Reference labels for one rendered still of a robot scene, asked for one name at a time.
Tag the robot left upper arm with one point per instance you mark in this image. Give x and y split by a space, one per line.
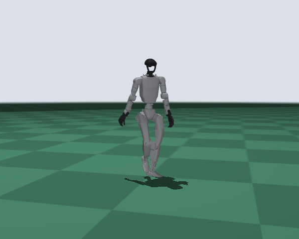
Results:
163 88

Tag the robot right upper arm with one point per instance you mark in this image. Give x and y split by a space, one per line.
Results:
136 82

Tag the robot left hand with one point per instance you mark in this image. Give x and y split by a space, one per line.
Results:
170 119

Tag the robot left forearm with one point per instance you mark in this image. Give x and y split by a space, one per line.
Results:
166 105

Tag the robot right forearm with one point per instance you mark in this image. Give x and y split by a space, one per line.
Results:
128 106

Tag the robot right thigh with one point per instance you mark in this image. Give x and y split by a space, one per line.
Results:
142 119

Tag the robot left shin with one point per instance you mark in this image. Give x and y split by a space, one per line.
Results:
154 154

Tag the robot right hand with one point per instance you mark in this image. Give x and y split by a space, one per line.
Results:
122 118

